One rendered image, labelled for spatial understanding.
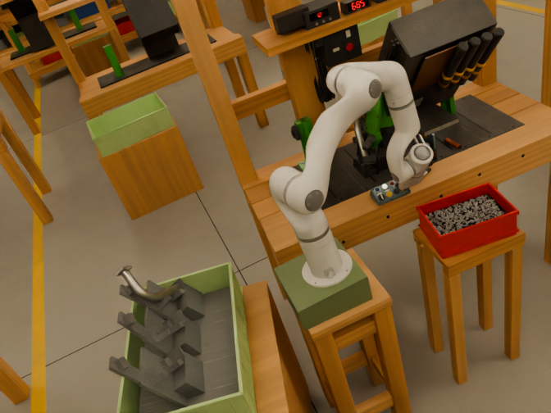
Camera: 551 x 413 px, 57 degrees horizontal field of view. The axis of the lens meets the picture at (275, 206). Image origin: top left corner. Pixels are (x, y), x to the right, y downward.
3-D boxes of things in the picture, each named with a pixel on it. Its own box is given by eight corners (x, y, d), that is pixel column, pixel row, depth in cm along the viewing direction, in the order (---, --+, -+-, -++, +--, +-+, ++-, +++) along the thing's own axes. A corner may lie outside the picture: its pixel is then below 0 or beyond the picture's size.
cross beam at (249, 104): (469, 29, 264) (468, 11, 259) (236, 120, 252) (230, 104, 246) (463, 26, 268) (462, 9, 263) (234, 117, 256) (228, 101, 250)
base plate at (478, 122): (525, 128, 236) (525, 124, 235) (307, 219, 225) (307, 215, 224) (470, 97, 270) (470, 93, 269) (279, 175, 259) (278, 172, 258)
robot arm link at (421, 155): (411, 183, 195) (430, 170, 197) (419, 168, 183) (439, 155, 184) (397, 166, 198) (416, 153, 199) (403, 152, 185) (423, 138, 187)
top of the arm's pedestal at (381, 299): (393, 304, 185) (391, 297, 183) (313, 342, 181) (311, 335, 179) (352, 254, 211) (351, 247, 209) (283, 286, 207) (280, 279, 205)
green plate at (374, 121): (393, 137, 228) (398, 92, 216) (376, 140, 226) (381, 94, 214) (380, 127, 237) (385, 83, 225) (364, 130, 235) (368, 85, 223)
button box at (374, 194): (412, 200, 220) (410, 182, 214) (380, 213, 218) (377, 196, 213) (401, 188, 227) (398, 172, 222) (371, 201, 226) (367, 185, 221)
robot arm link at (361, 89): (293, 206, 176) (320, 224, 163) (267, 195, 169) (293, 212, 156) (363, 76, 172) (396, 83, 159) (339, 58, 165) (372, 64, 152)
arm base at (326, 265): (359, 274, 179) (346, 235, 169) (309, 294, 180) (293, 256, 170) (343, 244, 195) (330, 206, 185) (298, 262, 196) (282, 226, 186)
